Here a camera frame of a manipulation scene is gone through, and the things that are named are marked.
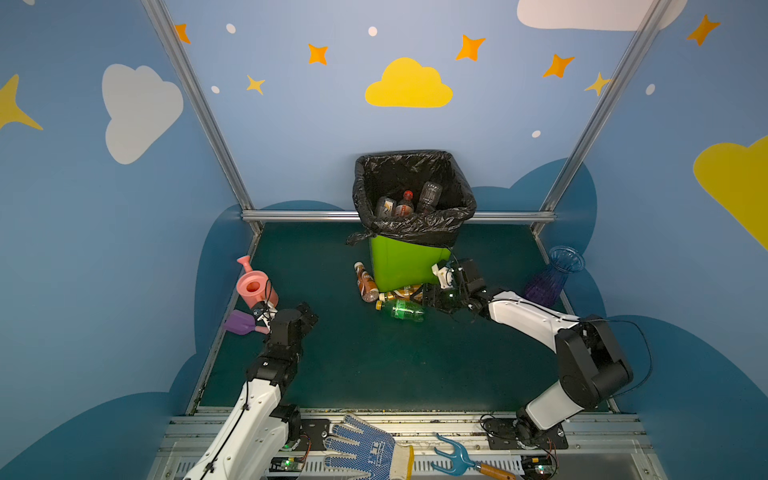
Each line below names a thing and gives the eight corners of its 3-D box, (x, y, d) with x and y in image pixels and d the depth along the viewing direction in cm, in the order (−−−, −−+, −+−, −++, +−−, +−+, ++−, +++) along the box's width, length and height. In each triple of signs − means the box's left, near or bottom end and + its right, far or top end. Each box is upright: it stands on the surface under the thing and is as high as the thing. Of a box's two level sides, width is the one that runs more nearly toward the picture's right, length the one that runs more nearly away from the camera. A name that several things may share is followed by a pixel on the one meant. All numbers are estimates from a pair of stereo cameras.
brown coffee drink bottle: (363, 304, 98) (363, 299, 95) (353, 268, 108) (352, 262, 105) (380, 300, 99) (380, 294, 97) (368, 265, 109) (368, 259, 106)
